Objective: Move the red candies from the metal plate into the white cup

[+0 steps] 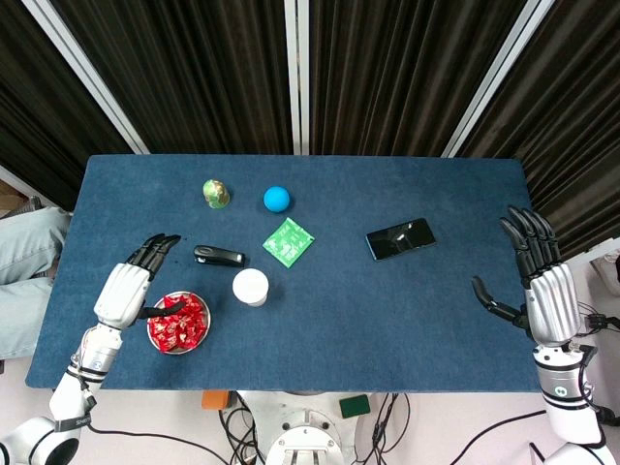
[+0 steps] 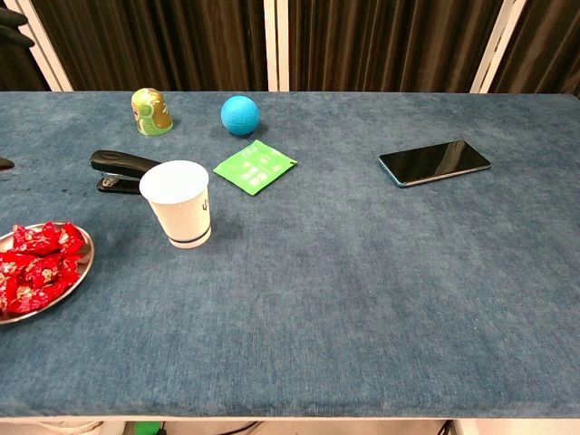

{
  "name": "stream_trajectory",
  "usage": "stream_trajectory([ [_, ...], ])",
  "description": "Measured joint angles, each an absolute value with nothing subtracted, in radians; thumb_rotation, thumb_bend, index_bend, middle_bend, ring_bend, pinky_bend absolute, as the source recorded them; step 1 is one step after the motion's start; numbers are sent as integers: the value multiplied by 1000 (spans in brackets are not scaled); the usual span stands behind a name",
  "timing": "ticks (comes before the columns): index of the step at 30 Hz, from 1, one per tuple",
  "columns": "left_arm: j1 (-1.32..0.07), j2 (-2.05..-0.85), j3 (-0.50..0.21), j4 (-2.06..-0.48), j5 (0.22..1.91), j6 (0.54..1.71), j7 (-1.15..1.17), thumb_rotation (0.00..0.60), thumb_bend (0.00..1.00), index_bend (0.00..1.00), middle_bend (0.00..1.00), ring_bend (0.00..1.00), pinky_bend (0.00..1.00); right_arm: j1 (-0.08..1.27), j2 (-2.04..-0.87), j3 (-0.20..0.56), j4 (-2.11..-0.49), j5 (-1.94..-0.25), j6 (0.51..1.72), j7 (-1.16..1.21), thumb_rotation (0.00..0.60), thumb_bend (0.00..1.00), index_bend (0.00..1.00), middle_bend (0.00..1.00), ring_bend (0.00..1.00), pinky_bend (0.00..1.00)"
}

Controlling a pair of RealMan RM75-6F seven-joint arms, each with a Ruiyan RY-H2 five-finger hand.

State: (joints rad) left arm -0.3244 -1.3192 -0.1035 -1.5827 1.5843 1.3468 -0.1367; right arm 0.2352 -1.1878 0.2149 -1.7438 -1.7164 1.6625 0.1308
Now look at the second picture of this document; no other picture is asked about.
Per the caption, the black smartphone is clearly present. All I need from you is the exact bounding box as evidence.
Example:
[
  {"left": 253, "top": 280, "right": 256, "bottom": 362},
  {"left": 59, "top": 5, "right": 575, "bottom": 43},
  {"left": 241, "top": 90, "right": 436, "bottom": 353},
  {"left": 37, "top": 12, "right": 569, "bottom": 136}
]
[{"left": 378, "top": 140, "right": 492, "bottom": 189}]

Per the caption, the black stapler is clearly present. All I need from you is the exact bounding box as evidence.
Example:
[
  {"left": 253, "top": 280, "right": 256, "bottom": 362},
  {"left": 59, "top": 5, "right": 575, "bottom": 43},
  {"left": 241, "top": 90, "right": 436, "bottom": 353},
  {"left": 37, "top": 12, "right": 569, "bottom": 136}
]
[{"left": 89, "top": 150, "right": 163, "bottom": 195}]

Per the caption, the green sachet packet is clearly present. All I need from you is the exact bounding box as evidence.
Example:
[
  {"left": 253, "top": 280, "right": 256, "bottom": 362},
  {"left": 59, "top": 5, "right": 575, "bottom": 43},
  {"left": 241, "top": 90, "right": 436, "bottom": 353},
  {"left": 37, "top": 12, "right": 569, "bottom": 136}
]
[{"left": 212, "top": 139, "right": 298, "bottom": 197}]

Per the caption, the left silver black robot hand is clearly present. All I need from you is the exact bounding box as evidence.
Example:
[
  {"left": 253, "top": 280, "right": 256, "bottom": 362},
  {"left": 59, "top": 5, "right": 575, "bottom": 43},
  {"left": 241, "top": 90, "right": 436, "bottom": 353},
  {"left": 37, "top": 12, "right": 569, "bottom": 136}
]
[{"left": 0, "top": 7, "right": 35, "bottom": 171}]

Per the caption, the blue table mat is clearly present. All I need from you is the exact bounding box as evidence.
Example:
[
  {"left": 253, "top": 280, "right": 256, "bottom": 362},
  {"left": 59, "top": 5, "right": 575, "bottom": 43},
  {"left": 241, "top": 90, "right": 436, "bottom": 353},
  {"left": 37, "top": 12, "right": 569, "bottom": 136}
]
[{"left": 0, "top": 92, "right": 580, "bottom": 419}]

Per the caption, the white frame post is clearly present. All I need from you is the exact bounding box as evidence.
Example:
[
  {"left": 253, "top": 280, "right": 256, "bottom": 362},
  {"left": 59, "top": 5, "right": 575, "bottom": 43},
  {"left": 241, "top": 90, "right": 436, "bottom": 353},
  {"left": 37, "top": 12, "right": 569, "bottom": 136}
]
[
  {"left": 3, "top": 0, "right": 74, "bottom": 92},
  {"left": 263, "top": 0, "right": 291, "bottom": 92},
  {"left": 469, "top": 0, "right": 529, "bottom": 94}
]

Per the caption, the white paper cup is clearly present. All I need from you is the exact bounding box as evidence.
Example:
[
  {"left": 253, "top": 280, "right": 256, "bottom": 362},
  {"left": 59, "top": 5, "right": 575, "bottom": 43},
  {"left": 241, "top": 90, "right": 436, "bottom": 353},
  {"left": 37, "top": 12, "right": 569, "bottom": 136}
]
[{"left": 139, "top": 159, "right": 213, "bottom": 249}]

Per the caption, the silver metal plate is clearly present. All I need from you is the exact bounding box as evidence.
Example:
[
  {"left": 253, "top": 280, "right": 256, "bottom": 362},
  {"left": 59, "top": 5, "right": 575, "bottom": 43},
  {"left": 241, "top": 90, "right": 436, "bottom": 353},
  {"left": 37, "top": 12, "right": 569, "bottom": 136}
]
[{"left": 0, "top": 221, "right": 95, "bottom": 325}]

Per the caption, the blue ball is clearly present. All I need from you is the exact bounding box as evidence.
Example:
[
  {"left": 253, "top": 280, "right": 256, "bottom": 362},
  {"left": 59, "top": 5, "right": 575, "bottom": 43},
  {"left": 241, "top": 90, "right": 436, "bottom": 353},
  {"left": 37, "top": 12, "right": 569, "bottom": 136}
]
[{"left": 220, "top": 95, "right": 260, "bottom": 137}]

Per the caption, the green gold figurine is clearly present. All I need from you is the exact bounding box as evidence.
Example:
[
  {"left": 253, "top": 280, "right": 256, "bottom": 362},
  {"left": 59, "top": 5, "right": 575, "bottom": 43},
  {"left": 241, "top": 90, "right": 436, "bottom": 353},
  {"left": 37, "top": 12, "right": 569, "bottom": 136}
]
[{"left": 130, "top": 87, "right": 175, "bottom": 137}]

